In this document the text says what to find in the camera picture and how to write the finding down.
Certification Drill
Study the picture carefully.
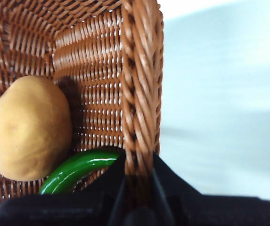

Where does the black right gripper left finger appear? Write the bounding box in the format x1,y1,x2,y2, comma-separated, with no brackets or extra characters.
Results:
0,150,126,226

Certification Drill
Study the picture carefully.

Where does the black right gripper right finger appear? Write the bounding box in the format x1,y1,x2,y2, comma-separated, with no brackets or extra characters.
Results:
152,152,270,226

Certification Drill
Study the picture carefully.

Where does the green cucumber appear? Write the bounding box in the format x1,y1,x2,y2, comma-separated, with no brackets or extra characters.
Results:
37,148,123,195

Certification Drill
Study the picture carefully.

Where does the brown potato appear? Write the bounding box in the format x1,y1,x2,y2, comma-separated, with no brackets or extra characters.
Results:
0,75,74,182

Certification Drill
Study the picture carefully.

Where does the brown wicker basket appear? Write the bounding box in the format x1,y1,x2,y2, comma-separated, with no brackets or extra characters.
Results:
0,0,165,222

